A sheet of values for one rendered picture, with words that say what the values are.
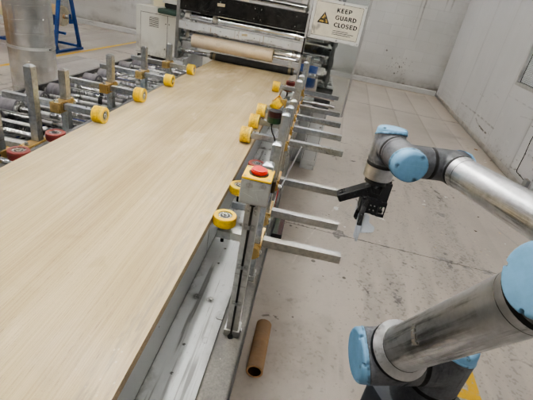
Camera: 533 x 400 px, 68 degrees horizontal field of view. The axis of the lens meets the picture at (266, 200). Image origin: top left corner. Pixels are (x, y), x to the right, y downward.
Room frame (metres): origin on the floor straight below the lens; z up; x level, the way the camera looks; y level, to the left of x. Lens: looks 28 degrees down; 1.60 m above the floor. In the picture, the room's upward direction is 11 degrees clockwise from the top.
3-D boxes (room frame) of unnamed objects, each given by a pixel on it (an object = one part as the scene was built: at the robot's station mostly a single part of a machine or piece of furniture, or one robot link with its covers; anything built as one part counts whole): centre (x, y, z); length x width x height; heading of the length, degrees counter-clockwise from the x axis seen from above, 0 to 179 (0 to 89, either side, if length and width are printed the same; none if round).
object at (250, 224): (0.84, 0.03, 0.93); 0.05 x 0.04 x 0.45; 177
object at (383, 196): (1.16, -0.34, 1.08); 0.09 x 0.08 x 0.12; 83
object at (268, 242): (1.14, -0.07, 0.83); 0.43 x 0.03 x 0.04; 87
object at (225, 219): (1.15, 0.13, 0.85); 0.08 x 0.08 x 0.11
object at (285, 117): (1.60, -0.02, 0.93); 0.03 x 0.03 x 0.48; 87
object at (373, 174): (1.16, -0.33, 1.16); 0.10 x 0.09 x 0.05; 173
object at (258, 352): (1.40, -0.10, 0.04); 0.30 x 0.08 x 0.08; 177
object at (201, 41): (3.99, 0.39, 1.05); 1.43 x 0.12 x 0.12; 87
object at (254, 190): (0.85, 0.03, 1.18); 0.07 x 0.07 x 0.08; 87
